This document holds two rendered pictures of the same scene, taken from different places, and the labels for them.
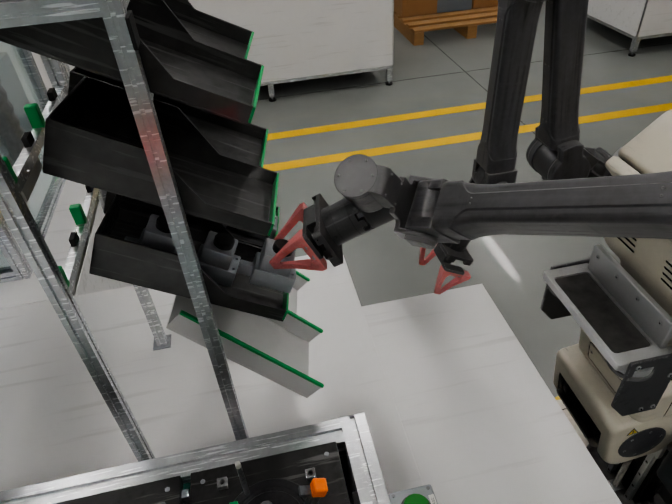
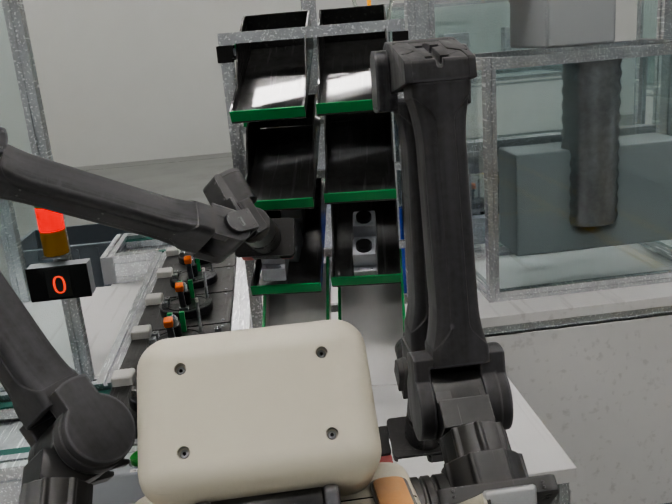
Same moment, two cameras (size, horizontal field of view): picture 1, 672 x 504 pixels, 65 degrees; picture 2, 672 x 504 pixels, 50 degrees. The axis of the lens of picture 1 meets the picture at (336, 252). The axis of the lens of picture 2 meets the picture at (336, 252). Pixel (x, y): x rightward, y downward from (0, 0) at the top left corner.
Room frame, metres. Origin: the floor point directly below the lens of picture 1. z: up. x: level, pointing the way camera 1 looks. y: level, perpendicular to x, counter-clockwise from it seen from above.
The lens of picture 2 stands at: (0.82, -1.17, 1.64)
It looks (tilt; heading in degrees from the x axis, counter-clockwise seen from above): 16 degrees down; 94
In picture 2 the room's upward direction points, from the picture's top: 5 degrees counter-clockwise
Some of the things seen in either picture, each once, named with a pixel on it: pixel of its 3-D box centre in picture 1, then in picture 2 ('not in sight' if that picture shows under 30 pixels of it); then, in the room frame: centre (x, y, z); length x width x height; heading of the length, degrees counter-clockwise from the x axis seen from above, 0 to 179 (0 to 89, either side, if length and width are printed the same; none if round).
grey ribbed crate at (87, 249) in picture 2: not in sight; (91, 257); (-0.59, 2.05, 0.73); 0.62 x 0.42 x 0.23; 9
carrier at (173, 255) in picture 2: not in sight; (198, 246); (0.19, 1.10, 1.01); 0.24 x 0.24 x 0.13; 9
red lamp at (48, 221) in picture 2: not in sight; (49, 218); (0.15, 0.21, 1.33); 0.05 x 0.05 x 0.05
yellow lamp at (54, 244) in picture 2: not in sight; (54, 242); (0.15, 0.21, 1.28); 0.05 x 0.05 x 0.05
